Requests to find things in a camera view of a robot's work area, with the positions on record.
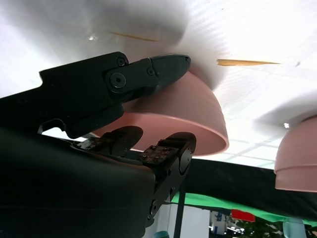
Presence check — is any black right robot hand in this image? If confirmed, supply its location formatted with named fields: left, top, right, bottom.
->
left=0, top=51, right=197, bottom=238

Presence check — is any pink plastic bowl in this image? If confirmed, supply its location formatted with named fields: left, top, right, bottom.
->
left=274, top=116, right=317, bottom=174
left=93, top=70, right=230, bottom=157
left=274, top=168, right=317, bottom=193

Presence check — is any black metal pole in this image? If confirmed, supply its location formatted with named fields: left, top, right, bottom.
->
left=173, top=184, right=187, bottom=238

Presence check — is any green table cloth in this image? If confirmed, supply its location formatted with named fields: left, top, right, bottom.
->
left=170, top=192, right=317, bottom=226

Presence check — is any black backdrop cloth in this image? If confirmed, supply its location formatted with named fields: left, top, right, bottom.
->
left=178, top=158, right=317, bottom=218

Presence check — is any thin orange wood sliver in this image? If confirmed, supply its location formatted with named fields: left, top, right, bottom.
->
left=216, top=59, right=282, bottom=67

